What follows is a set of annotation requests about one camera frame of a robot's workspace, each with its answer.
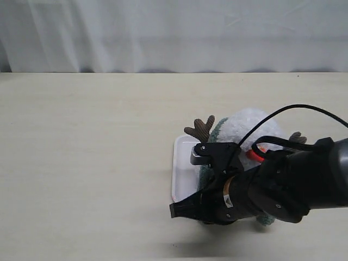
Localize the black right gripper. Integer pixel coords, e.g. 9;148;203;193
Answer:
169;152;310;225

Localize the green knitted cloth piece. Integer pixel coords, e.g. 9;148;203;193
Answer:
196;117;275;226

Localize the white plush snowman toy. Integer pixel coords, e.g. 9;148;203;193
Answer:
184;108;308;191

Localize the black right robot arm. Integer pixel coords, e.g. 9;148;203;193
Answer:
170;136;347;225

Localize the white plastic tray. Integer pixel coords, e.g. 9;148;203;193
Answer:
171;135;200;202

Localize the white backdrop curtain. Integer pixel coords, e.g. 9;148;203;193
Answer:
1;1;347;73

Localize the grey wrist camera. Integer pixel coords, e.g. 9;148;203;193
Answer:
190;142;244;175

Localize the black camera cable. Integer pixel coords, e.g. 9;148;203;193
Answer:
238;104;348;164

